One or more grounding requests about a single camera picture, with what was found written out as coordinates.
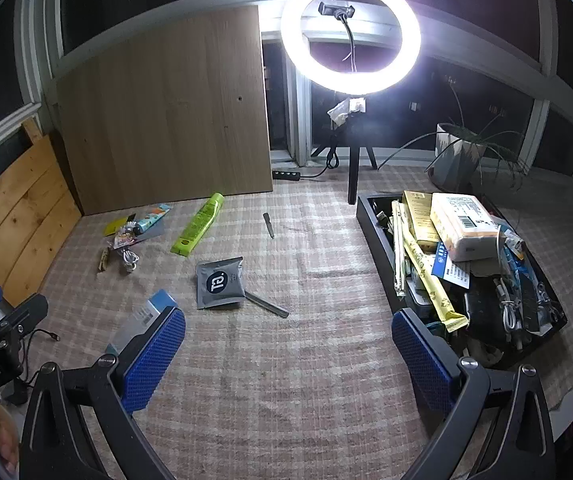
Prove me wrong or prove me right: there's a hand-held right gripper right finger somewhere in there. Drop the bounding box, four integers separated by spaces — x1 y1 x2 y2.
391 308 557 480

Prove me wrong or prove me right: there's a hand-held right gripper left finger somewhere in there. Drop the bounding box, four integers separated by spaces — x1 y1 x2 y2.
19 305 187 480

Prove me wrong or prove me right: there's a colourful snack packet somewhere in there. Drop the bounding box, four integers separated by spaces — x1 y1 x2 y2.
111 227 142 251

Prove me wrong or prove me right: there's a metal nail file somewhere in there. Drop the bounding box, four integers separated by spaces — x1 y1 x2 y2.
244 292 290 319

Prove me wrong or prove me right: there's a lime green long packet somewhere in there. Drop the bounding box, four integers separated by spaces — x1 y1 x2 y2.
170 192 226 258

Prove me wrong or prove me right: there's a colourful toothpaste tube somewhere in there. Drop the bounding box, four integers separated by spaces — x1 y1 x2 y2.
134 203 173 235

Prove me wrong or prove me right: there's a black tray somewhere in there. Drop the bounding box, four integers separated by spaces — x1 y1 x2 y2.
357 191 567 373

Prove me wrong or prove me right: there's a blue white box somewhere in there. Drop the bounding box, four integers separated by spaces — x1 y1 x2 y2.
105 289 177 361

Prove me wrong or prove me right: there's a white blue mailer bag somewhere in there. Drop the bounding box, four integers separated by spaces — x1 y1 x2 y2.
431 255 472 288

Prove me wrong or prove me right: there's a grey foil sachet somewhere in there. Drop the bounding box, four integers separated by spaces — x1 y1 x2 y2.
195 256 248 311

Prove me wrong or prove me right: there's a pine wood panel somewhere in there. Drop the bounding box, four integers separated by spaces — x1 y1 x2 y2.
0 119 83 306

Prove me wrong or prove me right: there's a pale chopstick packet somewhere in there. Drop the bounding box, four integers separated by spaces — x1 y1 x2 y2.
391 200 410 297

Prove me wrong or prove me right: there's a blue wipes packet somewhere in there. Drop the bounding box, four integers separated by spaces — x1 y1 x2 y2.
499 230 542 306

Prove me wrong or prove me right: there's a white orange tissue pack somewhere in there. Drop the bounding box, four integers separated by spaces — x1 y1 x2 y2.
430 192 503 262

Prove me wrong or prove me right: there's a gold cardboard box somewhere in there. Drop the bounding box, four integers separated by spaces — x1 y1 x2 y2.
401 190 442 256

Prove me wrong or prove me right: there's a potted plant white pot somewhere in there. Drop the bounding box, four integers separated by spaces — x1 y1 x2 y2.
391 77 532 191

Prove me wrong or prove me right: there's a light wooden board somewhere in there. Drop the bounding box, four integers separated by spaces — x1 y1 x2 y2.
55 6 273 217

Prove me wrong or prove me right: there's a black phone holder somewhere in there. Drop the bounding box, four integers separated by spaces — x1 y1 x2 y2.
318 1 358 72

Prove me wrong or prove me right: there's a thin black cable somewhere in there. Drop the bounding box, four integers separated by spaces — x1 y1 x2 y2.
19 329 62 386

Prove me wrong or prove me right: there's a black power cable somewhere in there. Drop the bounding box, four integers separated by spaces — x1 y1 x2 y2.
299 132 341 179

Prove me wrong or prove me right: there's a white window frame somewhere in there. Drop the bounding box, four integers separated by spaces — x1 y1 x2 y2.
0 0 573 201

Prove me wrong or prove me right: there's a white ring light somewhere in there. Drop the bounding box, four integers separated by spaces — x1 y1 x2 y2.
280 0 422 97

